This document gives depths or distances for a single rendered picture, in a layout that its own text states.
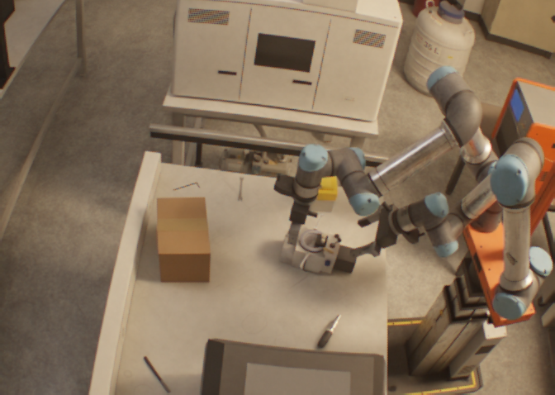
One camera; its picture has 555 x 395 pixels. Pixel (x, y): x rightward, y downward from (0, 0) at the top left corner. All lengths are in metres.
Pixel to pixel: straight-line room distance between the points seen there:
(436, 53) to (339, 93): 1.83
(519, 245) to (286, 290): 0.80
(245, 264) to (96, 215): 1.47
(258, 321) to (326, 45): 1.07
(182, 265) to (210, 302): 0.15
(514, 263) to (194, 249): 0.95
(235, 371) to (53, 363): 1.53
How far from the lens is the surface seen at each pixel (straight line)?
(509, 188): 1.48
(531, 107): 2.73
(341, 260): 1.97
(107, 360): 1.69
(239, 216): 2.11
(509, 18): 5.51
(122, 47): 4.50
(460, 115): 1.65
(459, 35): 4.16
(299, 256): 1.96
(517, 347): 3.28
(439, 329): 2.32
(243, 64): 2.40
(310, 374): 1.47
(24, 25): 3.27
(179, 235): 1.84
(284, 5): 2.23
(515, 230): 1.58
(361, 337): 1.91
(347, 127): 2.52
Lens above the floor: 2.52
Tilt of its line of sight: 46 degrees down
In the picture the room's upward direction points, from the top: 11 degrees clockwise
